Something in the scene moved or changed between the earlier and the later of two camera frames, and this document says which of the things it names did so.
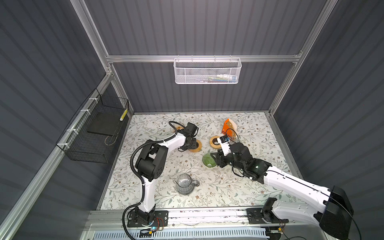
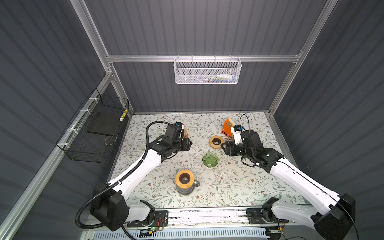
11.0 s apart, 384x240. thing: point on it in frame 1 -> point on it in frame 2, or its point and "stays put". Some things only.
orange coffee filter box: [229, 128] stays put
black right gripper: [219, 159] -> [228, 149]
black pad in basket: [106, 123] stays put
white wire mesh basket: [203, 71] stays put
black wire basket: [93, 137] stays put
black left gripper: [194, 146] -> [186, 147]
